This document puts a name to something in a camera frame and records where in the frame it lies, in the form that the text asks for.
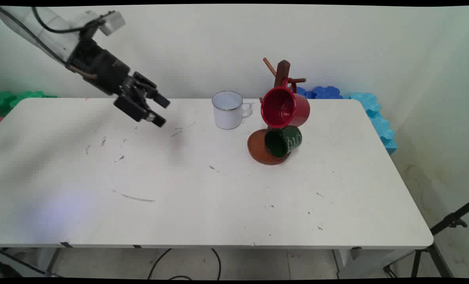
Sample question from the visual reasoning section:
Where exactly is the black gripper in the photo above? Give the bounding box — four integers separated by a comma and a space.
66, 39, 171, 128

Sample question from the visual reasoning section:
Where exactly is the red mug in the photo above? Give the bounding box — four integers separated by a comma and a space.
261, 77, 311, 129

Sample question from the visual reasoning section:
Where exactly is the white enamel mug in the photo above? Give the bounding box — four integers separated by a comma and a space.
212, 91, 254, 130

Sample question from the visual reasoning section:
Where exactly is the brown wooden mug tree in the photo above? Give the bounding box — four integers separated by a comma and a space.
247, 58, 307, 166

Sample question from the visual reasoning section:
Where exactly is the green foam mat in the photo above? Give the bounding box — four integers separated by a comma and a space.
0, 90, 58, 117

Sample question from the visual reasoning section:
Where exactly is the dark green mug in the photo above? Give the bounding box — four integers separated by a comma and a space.
264, 126, 303, 159

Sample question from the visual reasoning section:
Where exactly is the grey metal table leg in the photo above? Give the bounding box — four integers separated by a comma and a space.
45, 248, 62, 274

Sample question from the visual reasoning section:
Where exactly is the light blue foam mat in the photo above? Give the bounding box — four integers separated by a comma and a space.
342, 92, 398, 155

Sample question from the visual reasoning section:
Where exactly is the black tripod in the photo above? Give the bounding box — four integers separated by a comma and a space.
383, 198, 469, 279

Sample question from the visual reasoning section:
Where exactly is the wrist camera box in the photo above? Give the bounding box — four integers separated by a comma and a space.
98, 11, 126, 37

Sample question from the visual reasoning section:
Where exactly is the black camera cable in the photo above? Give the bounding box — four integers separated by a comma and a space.
32, 7, 101, 34

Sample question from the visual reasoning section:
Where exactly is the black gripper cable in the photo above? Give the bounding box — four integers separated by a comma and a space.
0, 7, 98, 78

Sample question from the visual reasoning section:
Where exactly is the black floor cable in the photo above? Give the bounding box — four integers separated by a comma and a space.
147, 248, 222, 281

